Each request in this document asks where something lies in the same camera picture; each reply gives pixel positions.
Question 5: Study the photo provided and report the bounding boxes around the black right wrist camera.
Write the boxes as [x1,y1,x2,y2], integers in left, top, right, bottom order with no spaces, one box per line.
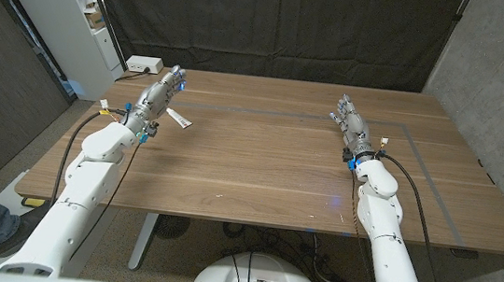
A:
[340,146,359,172]

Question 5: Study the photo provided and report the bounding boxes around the white power strip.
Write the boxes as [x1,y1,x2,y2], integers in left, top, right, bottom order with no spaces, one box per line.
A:
[125,54,166,77]

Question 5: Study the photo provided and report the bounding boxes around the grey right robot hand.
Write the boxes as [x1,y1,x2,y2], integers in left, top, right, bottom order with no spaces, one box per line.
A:
[325,92,382,162]

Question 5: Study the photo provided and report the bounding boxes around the round black floor fan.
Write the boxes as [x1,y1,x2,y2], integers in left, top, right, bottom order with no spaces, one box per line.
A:
[153,214,192,242]

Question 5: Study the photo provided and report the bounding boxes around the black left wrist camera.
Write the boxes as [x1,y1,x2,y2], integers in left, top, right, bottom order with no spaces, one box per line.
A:
[137,119,161,146]

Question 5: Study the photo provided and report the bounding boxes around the white shelf cabinet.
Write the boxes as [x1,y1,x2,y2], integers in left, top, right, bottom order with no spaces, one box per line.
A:
[0,0,133,105]

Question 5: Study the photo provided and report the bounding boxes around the cardboard box on shelf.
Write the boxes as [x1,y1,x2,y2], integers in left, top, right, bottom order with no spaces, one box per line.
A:
[83,9,107,31]

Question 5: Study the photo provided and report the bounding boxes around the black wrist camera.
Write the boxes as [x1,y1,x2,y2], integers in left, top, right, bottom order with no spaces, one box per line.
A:
[340,146,359,172]
[137,119,161,146]

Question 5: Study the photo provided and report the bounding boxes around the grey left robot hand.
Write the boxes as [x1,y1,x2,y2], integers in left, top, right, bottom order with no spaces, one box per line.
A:
[125,59,189,138]

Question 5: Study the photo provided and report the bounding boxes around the person's black shoe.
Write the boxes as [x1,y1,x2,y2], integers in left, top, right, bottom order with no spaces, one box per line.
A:
[0,201,51,264]

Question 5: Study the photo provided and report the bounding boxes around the white toothpaste tube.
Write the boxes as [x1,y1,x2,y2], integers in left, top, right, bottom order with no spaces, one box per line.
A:
[163,106,194,131]

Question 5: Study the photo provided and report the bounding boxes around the black power cord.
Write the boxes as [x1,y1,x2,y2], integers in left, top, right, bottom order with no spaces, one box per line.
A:
[115,64,152,85]

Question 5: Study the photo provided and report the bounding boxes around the black backdrop cloth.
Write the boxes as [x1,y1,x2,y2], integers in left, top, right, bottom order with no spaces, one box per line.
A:
[76,0,472,99]

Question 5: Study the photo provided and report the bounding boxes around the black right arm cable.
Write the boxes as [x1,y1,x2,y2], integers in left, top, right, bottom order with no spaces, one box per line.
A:
[364,151,468,282]

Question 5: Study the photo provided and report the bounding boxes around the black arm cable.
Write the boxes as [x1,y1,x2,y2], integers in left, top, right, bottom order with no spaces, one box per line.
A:
[50,101,133,216]
[364,151,468,282]

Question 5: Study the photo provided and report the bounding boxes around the yellow floor object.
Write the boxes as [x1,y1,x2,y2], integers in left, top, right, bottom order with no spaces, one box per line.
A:
[21,196,48,209]

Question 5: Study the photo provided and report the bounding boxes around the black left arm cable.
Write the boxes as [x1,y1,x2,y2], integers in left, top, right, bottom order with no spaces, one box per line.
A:
[50,101,133,216]

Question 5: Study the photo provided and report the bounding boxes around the black floor cable bundle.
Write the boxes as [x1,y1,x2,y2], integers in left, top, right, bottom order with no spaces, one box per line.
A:
[217,221,347,282]

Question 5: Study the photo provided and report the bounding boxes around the black backdrop stand pole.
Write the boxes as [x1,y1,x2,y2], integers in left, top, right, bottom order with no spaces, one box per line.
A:
[67,0,135,73]
[450,0,472,24]

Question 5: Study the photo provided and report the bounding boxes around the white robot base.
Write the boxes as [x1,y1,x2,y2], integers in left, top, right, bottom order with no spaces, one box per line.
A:
[189,246,329,282]

